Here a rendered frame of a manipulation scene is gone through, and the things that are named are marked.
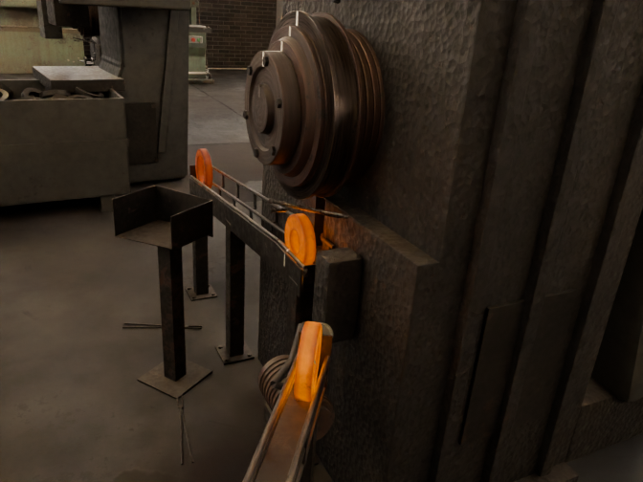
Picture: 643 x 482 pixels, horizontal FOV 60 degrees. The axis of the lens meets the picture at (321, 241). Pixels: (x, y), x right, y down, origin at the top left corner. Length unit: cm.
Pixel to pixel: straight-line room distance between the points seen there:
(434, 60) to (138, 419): 154
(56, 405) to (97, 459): 33
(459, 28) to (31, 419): 182
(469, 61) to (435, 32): 12
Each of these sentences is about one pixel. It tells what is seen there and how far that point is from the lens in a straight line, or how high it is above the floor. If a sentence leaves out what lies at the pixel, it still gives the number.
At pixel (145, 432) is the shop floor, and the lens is 209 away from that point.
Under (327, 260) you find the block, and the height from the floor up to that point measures 80.
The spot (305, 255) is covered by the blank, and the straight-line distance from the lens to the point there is 155.
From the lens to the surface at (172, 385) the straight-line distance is 226.
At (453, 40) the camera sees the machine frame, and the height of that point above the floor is 132.
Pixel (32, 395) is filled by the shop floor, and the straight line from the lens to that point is 235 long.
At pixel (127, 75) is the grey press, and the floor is 82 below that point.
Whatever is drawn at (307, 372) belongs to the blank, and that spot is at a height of 73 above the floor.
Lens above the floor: 137
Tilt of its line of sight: 23 degrees down
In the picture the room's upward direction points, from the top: 4 degrees clockwise
